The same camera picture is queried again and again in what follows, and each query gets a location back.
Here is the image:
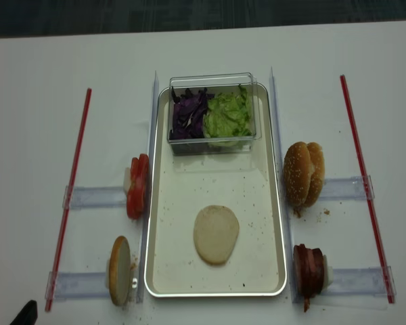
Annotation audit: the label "sesame bun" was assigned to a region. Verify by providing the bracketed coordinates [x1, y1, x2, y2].
[304, 142, 325, 207]
[283, 142, 314, 207]

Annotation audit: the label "meat patty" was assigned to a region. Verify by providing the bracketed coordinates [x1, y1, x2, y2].
[310, 248, 325, 295]
[294, 244, 317, 299]

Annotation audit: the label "rear meat patty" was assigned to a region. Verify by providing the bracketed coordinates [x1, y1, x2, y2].
[310, 248, 325, 295]

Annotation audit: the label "tomato slice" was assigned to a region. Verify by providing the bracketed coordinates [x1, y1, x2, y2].
[127, 176, 146, 219]
[131, 154, 149, 184]

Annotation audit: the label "red strip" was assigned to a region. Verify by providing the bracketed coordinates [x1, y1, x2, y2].
[340, 74, 396, 304]
[45, 88, 92, 313]

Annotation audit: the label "long clear divider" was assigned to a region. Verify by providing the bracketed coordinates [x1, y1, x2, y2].
[135, 72, 159, 304]
[269, 67, 303, 304]

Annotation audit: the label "right upper clear rail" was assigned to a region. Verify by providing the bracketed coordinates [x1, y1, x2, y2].
[319, 175, 375, 200]

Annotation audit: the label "left long clear divider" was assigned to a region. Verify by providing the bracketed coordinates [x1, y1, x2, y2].
[135, 72, 159, 304]

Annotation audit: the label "clear plastic salad box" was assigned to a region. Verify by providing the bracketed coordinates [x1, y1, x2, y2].
[166, 72, 261, 156]

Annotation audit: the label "right long clear divider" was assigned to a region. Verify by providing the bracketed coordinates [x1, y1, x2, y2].
[269, 67, 303, 304]

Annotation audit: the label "rear tomato slice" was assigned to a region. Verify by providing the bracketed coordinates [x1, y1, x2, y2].
[131, 154, 149, 184]

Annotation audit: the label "purple cabbage shreds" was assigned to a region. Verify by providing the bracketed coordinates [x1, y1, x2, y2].
[169, 88, 215, 140]

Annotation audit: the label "cream metal tray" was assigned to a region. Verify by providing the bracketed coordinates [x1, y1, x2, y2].
[144, 85, 287, 298]

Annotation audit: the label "left red strip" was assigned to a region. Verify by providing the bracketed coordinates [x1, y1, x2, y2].
[45, 88, 92, 313]

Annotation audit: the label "brown bun bottom half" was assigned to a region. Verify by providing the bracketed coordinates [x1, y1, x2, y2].
[108, 236, 131, 306]

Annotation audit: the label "right lower clear rail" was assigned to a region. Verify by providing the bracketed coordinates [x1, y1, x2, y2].
[322, 266, 397, 297]

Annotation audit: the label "front meat patty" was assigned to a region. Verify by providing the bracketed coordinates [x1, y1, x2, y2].
[294, 244, 317, 299]

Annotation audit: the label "clear rail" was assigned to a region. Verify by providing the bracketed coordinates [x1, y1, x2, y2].
[319, 175, 375, 200]
[62, 186, 127, 210]
[322, 266, 397, 297]
[45, 272, 110, 301]

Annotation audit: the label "green lettuce leaves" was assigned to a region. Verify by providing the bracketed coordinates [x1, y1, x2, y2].
[203, 85, 252, 138]

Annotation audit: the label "pale bun bottom slice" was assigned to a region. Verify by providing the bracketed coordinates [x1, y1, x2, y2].
[193, 205, 240, 265]

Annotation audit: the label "white patty stand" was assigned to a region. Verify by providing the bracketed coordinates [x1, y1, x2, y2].
[322, 255, 334, 292]

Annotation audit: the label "front sesame bun top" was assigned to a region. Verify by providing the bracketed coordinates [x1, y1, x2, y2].
[283, 142, 314, 207]

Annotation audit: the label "white tomato stand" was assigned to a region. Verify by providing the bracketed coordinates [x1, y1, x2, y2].
[123, 167, 132, 194]

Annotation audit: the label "right red strip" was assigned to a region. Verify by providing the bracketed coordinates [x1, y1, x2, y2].
[340, 74, 396, 304]

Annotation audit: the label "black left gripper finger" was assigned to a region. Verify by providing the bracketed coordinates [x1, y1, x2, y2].
[10, 300, 38, 325]

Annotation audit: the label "rear sesame bun top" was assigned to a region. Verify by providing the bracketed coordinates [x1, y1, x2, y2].
[304, 142, 325, 207]

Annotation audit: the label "left lower clear rail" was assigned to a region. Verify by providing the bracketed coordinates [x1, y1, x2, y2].
[45, 272, 110, 301]

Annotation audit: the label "front tomato slice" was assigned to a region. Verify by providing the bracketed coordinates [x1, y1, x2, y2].
[127, 176, 146, 219]

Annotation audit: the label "left upper clear rail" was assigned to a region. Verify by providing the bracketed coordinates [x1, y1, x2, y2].
[62, 186, 127, 210]

